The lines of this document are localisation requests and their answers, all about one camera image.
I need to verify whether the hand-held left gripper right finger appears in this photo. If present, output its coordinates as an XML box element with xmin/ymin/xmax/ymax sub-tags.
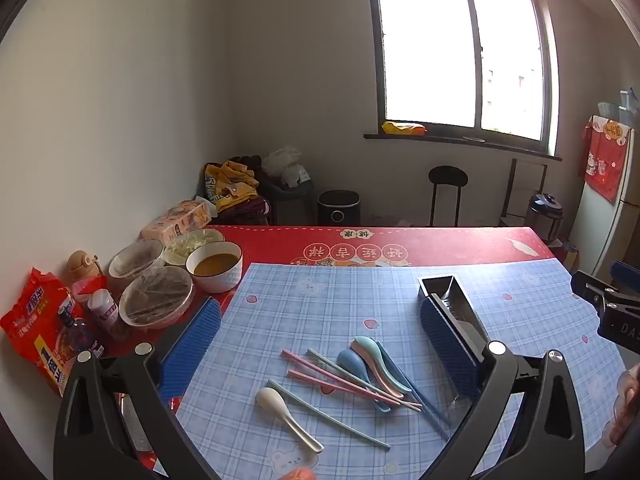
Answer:
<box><xmin>420</xmin><ymin>297</ymin><xmax>587</xmax><ymax>480</ymax></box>

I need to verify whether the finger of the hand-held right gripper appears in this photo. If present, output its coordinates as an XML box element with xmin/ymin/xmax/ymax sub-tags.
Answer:
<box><xmin>571</xmin><ymin>270</ymin><xmax>620</xmax><ymax>318</ymax></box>
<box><xmin>609</xmin><ymin>259</ymin><xmax>640</xmax><ymax>294</ymax></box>

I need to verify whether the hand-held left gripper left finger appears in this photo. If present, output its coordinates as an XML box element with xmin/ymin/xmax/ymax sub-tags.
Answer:
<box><xmin>52</xmin><ymin>295</ymin><xmax>223</xmax><ymax>480</ymax></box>

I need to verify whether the metal utensil box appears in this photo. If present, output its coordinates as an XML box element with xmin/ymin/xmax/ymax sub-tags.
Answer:
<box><xmin>417</xmin><ymin>275</ymin><xmax>493</xmax><ymax>403</ymax></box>

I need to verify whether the green spoon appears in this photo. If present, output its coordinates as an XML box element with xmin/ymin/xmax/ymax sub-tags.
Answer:
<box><xmin>354</xmin><ymin>336</ymin><xmax>415</xmax><ymax>393</ymax></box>

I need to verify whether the pink spoon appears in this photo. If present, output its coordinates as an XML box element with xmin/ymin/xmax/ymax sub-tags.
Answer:
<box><xmin>350</xmin><ymin>338</ymin><xmax>405</xmax><ymax>401</ymax></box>

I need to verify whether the blue spoon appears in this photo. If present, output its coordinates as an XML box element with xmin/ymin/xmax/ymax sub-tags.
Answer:
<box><xmin>336</xmin><ymin>349</ymin><xmax>392</xmax><ymax>413</ymax></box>

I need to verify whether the white spoon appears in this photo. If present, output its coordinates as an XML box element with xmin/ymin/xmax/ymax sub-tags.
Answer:
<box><xmin>255</xmin><ymin>386</ymin><xmax>326</xmax><ymax>455</ymax></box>

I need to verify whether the pink chopstick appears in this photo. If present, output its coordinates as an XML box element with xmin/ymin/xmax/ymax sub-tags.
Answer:
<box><xmin>281</xmin><ymin>350</ymin><xmax>422</xmax><ymax>411</ymax></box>
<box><xmin>286</xmin><ymin>370</ymin><xmax>401</xmax><ymax>407</ymax></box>

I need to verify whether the green chopstick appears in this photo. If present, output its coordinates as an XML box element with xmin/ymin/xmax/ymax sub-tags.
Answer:
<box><xmin>266</xmin><ymin>380</ymin><xmax>392</xmax><ymax>450</ymax></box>
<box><xmin>306</xmin><ymin>348</ymin><xmax>401</xmax><ymax>402</ymax></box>

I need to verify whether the person's right hand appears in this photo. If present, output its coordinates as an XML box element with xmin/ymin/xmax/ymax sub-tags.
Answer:
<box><xmin>607</xmin><ymin>364</ymin><xmax>640</xmax><ymax>448</ymax></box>

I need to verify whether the white refrigerator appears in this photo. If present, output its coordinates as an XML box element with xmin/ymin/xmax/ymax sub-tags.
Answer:
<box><xmin>575</xmin><ymin>125</ymin><xmax>636</xmax><ymax>277</ymax></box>

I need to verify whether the large plastic-wrapped bowl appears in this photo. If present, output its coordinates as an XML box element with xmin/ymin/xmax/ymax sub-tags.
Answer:
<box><xmin>118</xmin><ymin>265</ymin><xmax>194</xmax><ymax>330</ymax></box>

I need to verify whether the white bowl of soup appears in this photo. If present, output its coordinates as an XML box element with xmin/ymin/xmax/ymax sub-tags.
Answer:
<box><xmin>186</xmin><ymin>241</ymin><xmax>244</xmax><ymax>294</ymax></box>

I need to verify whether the white bowl of chopped food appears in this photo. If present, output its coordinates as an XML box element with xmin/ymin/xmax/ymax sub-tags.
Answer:
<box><xmin>163</xmin><ymin>229</ymin><xmax>224</xmax><ymax>267</ymax></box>

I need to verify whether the silver pressure cooker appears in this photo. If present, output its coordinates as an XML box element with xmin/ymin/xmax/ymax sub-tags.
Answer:
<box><xmin>524</xmin><ymin>192</ymin><xmax>565</xmax><ymax>246</ymax></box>

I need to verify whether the small clear seasoning jar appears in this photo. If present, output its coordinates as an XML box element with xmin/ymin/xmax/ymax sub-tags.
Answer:
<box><xmin>87</xmin><ymin>289</ymin><xmax>128</xmax><ymax>341</ymax></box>

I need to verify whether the small plastic-wrapped bowl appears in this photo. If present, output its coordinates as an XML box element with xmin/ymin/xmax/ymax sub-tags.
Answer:
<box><xmin>108</xmin><ymin>239</ymin><xmax>166</xmax><ymax>281</ymax></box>

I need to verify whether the tissue pack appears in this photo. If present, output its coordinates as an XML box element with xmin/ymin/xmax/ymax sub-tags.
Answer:
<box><xmin>141</xmin><ymin>199</ymin><xmax>213</xmax><ymax>243</ymax></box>

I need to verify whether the red printed cloth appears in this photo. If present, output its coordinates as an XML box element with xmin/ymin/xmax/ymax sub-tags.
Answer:
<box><xmin>581</xmin><ymin>116</ymin><xmax>628</xmax><ymax>202</ymax></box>

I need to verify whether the beige water bottle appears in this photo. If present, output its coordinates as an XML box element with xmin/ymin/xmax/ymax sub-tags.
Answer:
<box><xmin>67</xmin><ymin>250</ymin><xmax>108</xmax><ymax>291</ymax></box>

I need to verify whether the blue plaid table mat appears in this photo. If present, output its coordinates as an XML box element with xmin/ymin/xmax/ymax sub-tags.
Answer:
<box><xmin>150</xmin><ymin>261</ymin><xmax>628</xmax><ymax>480</ymax></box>

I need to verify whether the pile of clothes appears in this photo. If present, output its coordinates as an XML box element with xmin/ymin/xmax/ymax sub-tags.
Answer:
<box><xmin>215</xmin><ymin>156</ymin><xmax>271</xmax><ymax>226</ymax></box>

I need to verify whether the yellow printed garment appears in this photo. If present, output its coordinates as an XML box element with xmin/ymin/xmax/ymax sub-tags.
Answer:
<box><xmin>204</xmin><ymin>161</ymin><xmax>260</xmax><ymax>212</ymax></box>

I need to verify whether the grey bin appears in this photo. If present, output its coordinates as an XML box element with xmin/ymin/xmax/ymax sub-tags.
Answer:
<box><xmin>260</xmin><ymin>180</ymin><xmax>317</xmax><ymax>226</ymax></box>

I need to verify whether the red noodle packet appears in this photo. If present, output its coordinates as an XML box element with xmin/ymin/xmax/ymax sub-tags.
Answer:
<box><xmin>0</xmin><ymin>266</ymin><xmax>106</xmax><ymax>396</ymax></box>

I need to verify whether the clear plastic container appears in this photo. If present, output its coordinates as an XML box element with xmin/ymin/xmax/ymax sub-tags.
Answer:
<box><xmin>597</xmin><ymin>89</ymin><xmax>640</xmax><ymax>123</ymax></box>

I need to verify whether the black round stool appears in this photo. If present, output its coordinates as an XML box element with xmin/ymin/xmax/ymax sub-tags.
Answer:
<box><xmin>428</xmin><ymin>166</ymin><xmax>469</xmax><ymax>227</ymax></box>

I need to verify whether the black air fryer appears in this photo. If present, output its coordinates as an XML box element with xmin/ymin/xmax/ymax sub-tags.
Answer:
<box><xmin>318</xmin><ymin>190</ymin><xmax>361</xmax><ymax>227</ymax></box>

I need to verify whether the white plastic bag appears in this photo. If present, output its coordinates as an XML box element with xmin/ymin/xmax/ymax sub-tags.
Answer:
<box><xmin>262</xmin><ymin>146</ymin><xmax>311</xmax><ymax>188</ymax></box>

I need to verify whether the yellow packet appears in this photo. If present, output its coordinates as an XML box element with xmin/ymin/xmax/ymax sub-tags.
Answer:
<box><xmin>382</xmin><ymin>121</ymin><xmax>427</xmax><ymax>136</ymax></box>

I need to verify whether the window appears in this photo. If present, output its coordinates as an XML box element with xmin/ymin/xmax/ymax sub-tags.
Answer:
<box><xmin>363</xmin><ymin>0</ymin><xmax>562</xmax><ymax>162</ymax></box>

